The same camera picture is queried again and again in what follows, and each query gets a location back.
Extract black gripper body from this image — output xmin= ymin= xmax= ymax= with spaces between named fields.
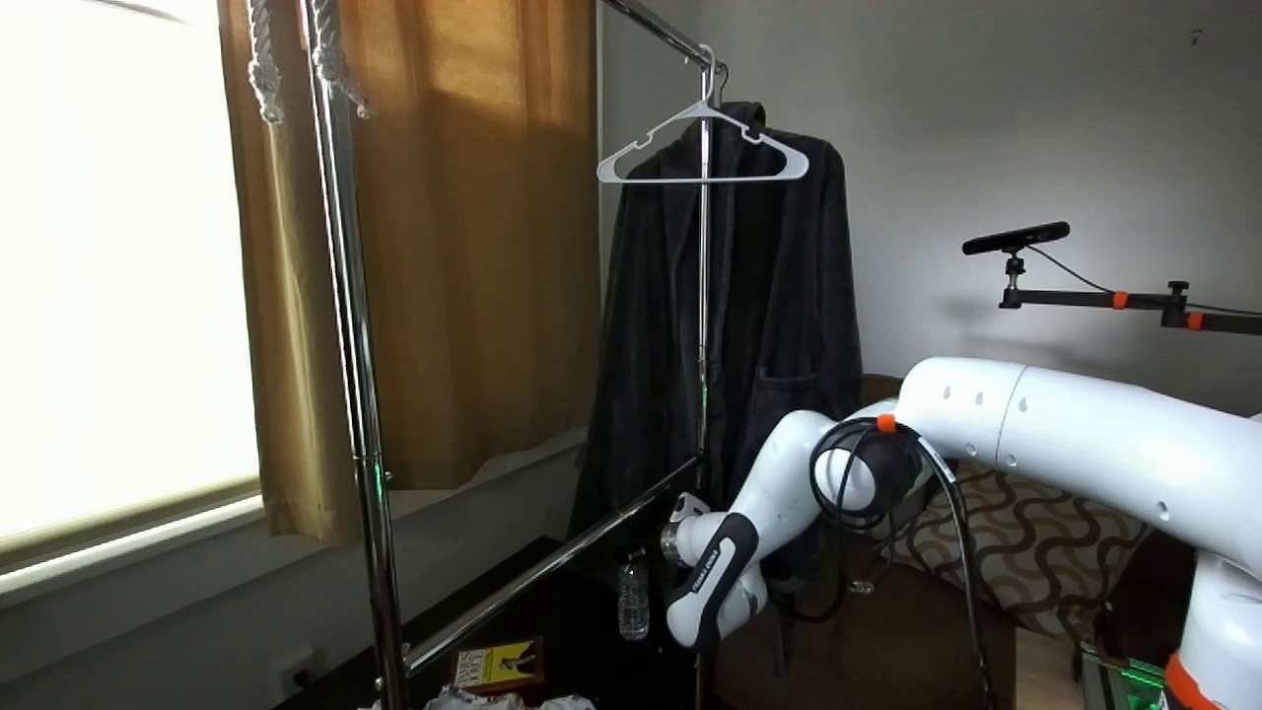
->
xmin=636 ymin=517 xmax=677 ymax=575

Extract clear plastic water bottle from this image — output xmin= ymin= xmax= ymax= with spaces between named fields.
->
xmin=617 ymin=550 xmax=659 ymax=646

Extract yellow cardboard box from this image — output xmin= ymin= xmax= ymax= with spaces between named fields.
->
xmin=448 ymin=635 xmax=550 ymax=700

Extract white patterned crumpled cloth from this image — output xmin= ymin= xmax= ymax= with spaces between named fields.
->
xmin=419 ymin=677 xmax=605 ymax=710

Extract brown sofa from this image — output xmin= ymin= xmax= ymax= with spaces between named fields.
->
xmin=707 ymin=550 xmax=1021 ymax=710

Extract dark grey robe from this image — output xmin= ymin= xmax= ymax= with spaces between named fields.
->
xmin=567 ymin=99 xmax=868 ymax=594

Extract mustard curtain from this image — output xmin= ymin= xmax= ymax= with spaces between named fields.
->
xmin=214 ymin=0 xmax=605 ymax=543

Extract white plastic hanger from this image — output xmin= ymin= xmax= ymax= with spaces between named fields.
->
xmin=590 ymin=57 xmax=815 ymax=191

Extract chrome metal garment rack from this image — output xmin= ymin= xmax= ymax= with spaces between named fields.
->
xmin=287 ymin=0 xmax=732 ymax=710

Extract wavy patterned cushion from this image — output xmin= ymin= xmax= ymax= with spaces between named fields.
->
xmin=890 ymin=456 xmax=1157 ymax=642

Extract green board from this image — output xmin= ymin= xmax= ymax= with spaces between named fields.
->
xmin=1078 ymin=639 xmax=1174 ymax=710

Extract bright window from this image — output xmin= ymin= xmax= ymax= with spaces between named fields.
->
xmin=0 ymin=0 xmax=267 ymax=564

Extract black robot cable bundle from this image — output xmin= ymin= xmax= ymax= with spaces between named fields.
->
xmin=799 ymin=412 xmax=1003 ymax=710

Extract black bar camera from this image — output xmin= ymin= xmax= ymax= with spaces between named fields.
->
xmin=960 ymin=218 xmax=1078 ymax=259

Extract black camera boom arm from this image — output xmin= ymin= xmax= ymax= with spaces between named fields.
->
xmin=994 ymin=254 xmax=1262 ymax=341

